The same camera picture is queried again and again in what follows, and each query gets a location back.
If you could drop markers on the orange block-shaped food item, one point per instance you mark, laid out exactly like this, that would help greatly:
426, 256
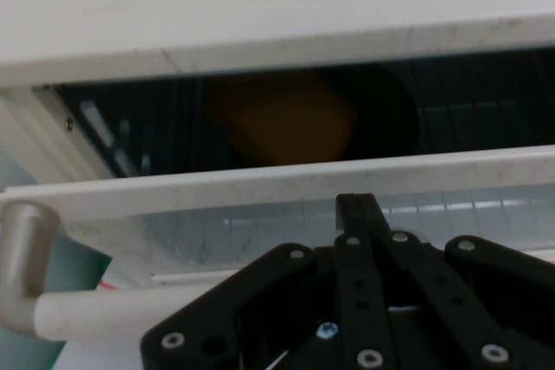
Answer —
286, 123

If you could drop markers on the white toaster oven body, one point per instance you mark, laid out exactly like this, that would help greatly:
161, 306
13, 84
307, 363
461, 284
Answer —
260, 1

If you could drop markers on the round black plate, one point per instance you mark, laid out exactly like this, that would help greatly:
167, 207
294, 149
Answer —
386, 110

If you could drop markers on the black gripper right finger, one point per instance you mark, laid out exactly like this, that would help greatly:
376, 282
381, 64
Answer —
477, 292

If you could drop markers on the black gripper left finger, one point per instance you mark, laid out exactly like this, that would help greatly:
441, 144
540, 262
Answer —
277, 292

